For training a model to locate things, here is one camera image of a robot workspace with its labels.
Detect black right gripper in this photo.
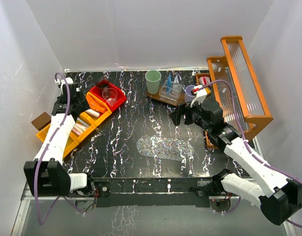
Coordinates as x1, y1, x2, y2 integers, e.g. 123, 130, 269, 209
169, 97, 211, 132

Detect purple plastic cup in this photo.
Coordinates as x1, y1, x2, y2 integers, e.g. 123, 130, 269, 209
184, 85, 195, 103

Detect clear acrylic toothbrush holder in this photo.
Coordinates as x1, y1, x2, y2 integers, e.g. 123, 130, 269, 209
159, 83, 182, 105

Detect silver toothpaste tube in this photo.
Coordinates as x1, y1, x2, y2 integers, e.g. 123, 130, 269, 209
172, 74, 180, 95

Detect blue toothpaste tube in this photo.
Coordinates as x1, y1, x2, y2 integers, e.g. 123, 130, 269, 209
165, 73, 172, 93

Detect green plastic cup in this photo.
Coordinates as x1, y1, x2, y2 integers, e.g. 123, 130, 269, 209
145, 70, 162, 94

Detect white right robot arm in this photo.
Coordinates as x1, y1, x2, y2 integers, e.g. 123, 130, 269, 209
169, 87, 302, 225

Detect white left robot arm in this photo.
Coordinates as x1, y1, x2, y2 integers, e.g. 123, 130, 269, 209
24, 76, 95, 197

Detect orange toothpaste tube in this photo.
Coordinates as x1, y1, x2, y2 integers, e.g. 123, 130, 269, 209
87, 96, 106, 113

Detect brown oval wooden tray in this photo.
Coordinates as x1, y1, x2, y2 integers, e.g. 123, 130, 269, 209
146, 87, 185, 107

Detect orange plastic organizer bin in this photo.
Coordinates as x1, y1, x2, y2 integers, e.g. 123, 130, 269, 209
35, 92, 111, 161

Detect black cup in bin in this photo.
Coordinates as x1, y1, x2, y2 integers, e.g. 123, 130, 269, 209
96, 78, 110, 90

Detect clear drinking glass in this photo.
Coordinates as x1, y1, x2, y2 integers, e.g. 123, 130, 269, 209
102, 88, 117, 106

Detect glittery oval mat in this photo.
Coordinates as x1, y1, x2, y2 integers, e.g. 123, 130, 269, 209
136, 136, 193, 162

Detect red plastic bin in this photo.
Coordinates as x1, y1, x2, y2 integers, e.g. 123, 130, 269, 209
89, 78, 127, 112

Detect brown square coaster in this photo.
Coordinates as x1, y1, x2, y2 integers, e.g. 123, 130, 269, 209
31, 112, 51, 131

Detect yellow grey sponge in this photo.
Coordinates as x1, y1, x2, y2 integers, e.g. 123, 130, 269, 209
205, 88, 212, 95

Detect red white small box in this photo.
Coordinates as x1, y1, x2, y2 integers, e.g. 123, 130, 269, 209
199, 76, 211, 86

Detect orange wooden tiered shelf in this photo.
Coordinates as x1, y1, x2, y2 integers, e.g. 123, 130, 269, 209
205, 35, 273, 141

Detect black front mounting rail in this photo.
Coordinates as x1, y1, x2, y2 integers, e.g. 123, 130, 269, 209
67, 177, 235, 208

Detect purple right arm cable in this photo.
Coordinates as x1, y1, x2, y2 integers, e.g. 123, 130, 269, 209
197, 80, 302, 229

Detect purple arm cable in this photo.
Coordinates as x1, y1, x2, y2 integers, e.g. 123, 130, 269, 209
197, 80, 302, 229
34, 72, 85, 226

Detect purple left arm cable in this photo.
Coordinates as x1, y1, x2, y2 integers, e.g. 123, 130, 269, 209
34, 72, 85, 226

